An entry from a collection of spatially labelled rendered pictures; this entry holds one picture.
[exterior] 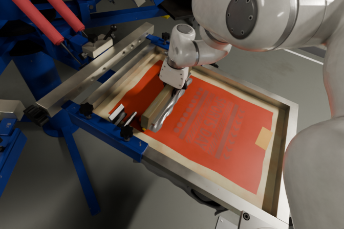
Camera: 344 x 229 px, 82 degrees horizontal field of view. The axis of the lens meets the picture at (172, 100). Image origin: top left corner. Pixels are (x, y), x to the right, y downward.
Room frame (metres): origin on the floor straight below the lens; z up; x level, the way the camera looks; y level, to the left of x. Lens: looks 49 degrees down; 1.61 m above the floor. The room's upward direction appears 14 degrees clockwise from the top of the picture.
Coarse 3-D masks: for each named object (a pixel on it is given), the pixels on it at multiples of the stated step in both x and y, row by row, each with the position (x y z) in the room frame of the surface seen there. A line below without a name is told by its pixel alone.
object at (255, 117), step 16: (160, 64) 0.77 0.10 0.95; (144, 80) 0.64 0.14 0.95; (160, 80) 0.66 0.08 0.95; (192, 80) 0.72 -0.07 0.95; (192, 96) 0.61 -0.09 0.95; (224, 96) 0.66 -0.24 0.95; (256, 112) 0.61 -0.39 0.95; (272, 112) 0.64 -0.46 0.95; (240, 128) 0.50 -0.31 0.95; (256, 128) 0.52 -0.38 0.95
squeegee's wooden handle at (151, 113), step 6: (168, 84) 0.55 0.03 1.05; (162, 90) 0.51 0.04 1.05; (168, 90) 0.52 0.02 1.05; (162, 96) 0.48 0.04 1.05; (168, 96) 0.52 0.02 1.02; (156, 102) 0.45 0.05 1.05; (162, 102) 0.47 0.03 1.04; (150, 108) 0.42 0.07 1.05; (156, 108) 0.42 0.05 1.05; (144, 114) 0.38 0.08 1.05; (150, 114) 0.39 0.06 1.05; (156, 114) 0.43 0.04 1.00; (144, 120) 0.38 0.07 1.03; (150, 120) 0.39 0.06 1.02; (144, 126) 0.38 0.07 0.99
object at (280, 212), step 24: (144, 48) 0.82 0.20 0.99; (120, 72) 0.61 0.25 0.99; (216, 72) 0.78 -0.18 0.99; (96, 96) 0.46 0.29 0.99; (264, 96) 0.70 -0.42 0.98; (288, 120) 0.58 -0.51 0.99; (168, 168) 0.25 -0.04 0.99; (216, 192) 0.21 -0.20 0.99; (264, 216) 0.18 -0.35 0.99; (288, 216) 0.19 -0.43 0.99
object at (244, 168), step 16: (128, 96) 0.52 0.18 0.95; (144, 96) 0.55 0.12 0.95; (128, 112) 0.44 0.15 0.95; (176, 112) 0.50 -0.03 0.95; (160, 128) 0.41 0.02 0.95; (176, 144) 0.36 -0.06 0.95; (240, 144) 0.43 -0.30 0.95; (192, 160) 0.31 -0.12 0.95; (208, 160) 0.33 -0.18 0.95; (240, 160) 0.36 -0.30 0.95; (256, 160) 0.38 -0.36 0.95; (224, 176) 0.28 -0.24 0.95; (240, 176) 0.30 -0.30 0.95; (256, 176) 0.31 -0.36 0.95; (256, 192) 0.26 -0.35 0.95
